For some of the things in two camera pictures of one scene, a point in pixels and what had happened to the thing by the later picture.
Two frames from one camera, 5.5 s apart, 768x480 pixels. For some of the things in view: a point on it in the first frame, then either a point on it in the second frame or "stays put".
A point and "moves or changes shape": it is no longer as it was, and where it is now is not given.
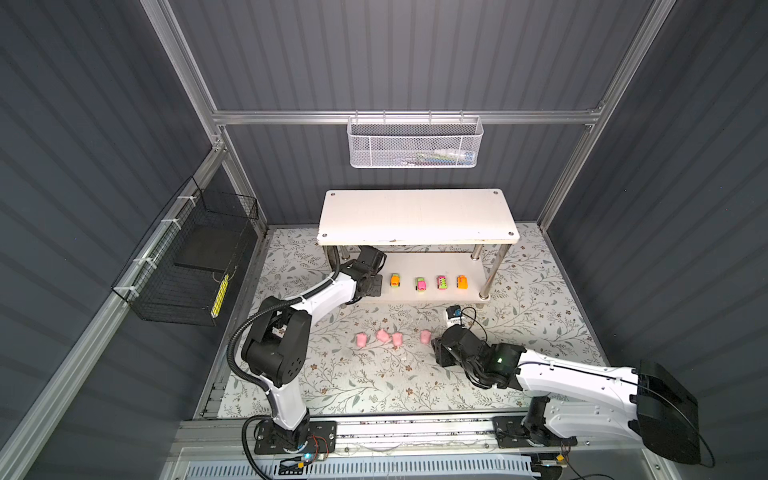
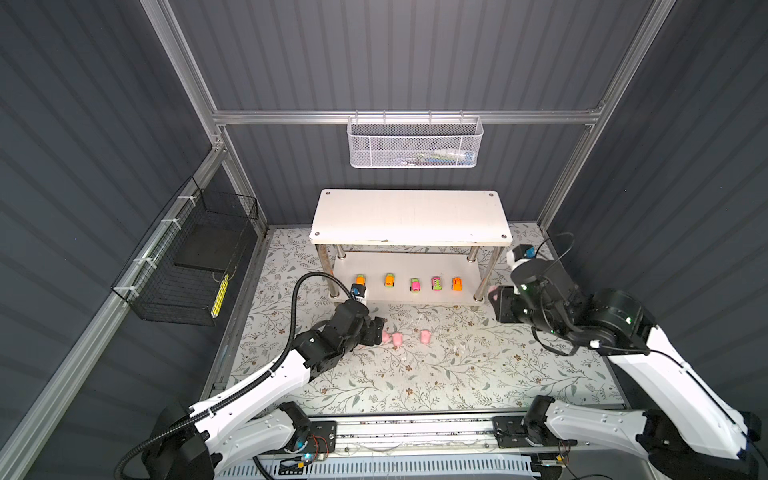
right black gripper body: x=443 y=357 -> x=507 y=308
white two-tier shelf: x=426 y=239 stays put
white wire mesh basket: x=415 y=142 stays put
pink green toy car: x=441 y=282 moves or changes shape
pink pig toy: x=397 y=340 stays put
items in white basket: x=439 y=157 stays put
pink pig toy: x=425 y=336 stays put
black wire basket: x=177 y=273 stays put
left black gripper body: x=374 y=281 -> x=369 y=334
